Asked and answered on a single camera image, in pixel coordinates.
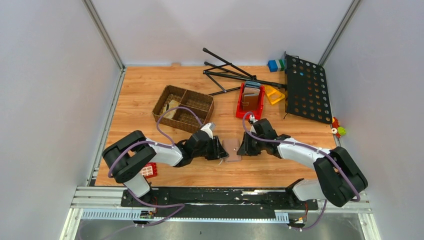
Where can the cards in basket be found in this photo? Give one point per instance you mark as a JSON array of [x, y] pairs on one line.
[[168, 110]]

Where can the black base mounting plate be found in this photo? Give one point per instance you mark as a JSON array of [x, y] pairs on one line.
[[225, 202]]

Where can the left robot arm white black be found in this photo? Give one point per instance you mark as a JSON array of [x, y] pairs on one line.
[[126, 158]]

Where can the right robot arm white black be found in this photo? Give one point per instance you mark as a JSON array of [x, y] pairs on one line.
[[339, 179]]

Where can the black folding stand legs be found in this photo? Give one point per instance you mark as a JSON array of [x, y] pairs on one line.
[[230, 71]]

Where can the red plastic bin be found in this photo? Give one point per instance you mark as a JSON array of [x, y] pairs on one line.
[[258, 112]]

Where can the black perforated music stand tray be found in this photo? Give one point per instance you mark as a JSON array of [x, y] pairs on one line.
[[306, 92]]

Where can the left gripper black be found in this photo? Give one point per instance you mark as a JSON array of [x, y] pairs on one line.
[[218, 153]]

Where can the brown wicker divided basket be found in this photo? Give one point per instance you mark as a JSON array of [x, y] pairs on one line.
[[195, 108]]

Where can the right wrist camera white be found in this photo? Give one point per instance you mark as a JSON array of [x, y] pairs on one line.
[[252, 119]]

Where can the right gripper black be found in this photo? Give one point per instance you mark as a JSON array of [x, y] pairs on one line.
[[245, 149]]

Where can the red green toy pieces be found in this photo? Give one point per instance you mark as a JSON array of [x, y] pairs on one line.
[[337, 129]]

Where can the blue green white blocks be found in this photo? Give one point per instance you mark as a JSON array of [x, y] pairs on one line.
[[278, 65]]

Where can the red white window toy block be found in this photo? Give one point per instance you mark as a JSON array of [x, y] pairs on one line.
[[149, 170]]

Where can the brown wallet in bin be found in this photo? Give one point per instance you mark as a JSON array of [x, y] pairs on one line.
[[250, 98]]

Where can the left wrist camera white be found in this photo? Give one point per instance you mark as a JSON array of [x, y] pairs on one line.
[[209, 128]]

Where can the yellow plastic triangle toy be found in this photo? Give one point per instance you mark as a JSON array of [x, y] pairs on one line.
[[273, 95]]

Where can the aluminium frame rail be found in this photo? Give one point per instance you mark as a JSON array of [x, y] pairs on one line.
[[116, 203]]

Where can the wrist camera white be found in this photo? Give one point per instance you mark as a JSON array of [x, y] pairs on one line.
[[252, 119], [209, 128]]

